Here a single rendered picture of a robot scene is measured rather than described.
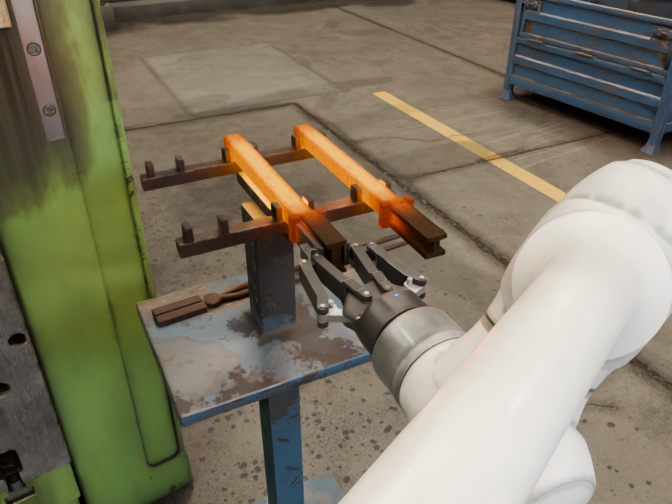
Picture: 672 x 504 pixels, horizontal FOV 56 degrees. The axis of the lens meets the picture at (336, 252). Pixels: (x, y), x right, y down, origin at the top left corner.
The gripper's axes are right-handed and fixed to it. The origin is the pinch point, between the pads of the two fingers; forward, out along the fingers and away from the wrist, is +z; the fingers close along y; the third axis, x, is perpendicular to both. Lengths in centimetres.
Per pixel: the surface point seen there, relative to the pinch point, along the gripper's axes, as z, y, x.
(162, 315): 27.3, -17.0, -24.6
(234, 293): 28.2, -4.2, -24.6
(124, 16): 623, 66, -94
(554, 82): 234, 266, -79
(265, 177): 17.7, -0.7, 1.4
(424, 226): -4.5, 11.7, 1.8
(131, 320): 53, -20, -43
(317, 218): 1.8, 0.3, 2.5
